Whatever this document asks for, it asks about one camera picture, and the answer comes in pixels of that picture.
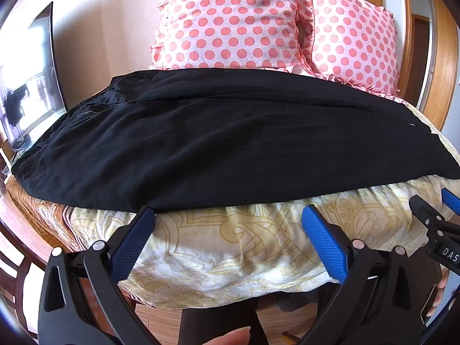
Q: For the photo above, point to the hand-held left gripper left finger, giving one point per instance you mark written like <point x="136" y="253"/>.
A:
<point x="133" y="244"/>

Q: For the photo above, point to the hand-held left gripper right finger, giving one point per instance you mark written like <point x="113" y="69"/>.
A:
<point x="323" y="240"/>

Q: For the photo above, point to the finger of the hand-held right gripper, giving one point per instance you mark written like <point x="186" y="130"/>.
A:
<point x="449" y="197"/>
<point x="426" y="210"/>

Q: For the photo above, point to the black pants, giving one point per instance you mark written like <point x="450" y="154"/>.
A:
<point x="215" y="143"/>

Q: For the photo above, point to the person's right hand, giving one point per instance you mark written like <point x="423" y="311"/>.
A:
<point x="436" y="294"/>

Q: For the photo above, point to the person's left hand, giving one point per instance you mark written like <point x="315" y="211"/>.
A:
<point x="230" y="337"/>

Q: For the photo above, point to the yellow patterned bed cover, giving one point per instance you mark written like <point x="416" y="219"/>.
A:
<point x="233" y="251"/>

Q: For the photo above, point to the person's legs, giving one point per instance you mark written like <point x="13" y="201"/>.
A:
<point x="219" y="316"/>

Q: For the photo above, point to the wooden chair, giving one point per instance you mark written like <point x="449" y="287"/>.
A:
<point x="14" y="269"/>

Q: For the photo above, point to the pink polka dot ruffled pillow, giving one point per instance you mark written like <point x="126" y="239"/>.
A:
<point x="352" y="43"/>

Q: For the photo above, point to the flat screen television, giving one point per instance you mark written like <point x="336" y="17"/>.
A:
<point x="32" y="79"/>

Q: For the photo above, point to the large pink polka dot pillow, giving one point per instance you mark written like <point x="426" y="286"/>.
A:
<point x="230" y="25"/>

